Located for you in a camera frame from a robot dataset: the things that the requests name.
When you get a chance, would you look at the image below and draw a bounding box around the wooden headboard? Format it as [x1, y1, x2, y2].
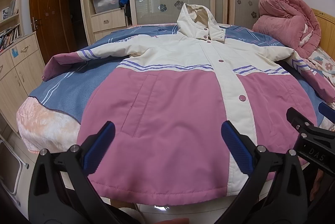
[313, 9, 335, 59]

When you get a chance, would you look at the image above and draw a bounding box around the rolled pink quilt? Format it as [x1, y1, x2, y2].
[252, 0, 321, 59]

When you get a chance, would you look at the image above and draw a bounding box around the blue plaid bed sheet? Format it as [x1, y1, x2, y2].
[29, 25, 325, 127]

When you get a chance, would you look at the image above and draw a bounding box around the brown wooden door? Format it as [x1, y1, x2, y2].
[29, 0, 77, 63]

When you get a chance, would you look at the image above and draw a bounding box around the floral pillow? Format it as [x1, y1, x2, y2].
[308, 46, 334, 79]

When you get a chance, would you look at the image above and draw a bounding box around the pink fleece bed blanket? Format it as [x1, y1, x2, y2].
[16, 97, 80, 153]

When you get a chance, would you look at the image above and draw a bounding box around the beige bookshelf cabinet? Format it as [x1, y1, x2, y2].
[0, 0, 45, 133]

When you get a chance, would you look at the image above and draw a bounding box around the pink and cream hooded jacket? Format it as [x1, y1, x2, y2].
[43, 5, 334, 205]

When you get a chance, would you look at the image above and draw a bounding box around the clear plastic storage box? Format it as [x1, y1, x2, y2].
[93, 0, 120, 13]

